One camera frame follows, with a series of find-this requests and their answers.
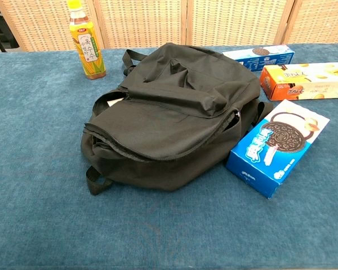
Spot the black fabric backpack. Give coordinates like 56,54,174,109
81,42,274,196

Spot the pale yellow packet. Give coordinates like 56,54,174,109
106,97,125,108

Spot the large blue Oreo box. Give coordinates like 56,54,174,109
225,98,331,200

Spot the wicker folding screen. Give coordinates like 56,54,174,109
0,0,338,52

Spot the yellow corn tea bottle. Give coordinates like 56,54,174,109
66,0,106,80

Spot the slim blue Oreo box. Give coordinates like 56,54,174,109
221,44,295,73

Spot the blue tablecloth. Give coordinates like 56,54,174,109
0,42,338,270

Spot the orange biscuit stick box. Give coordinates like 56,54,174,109
259,62,338,101

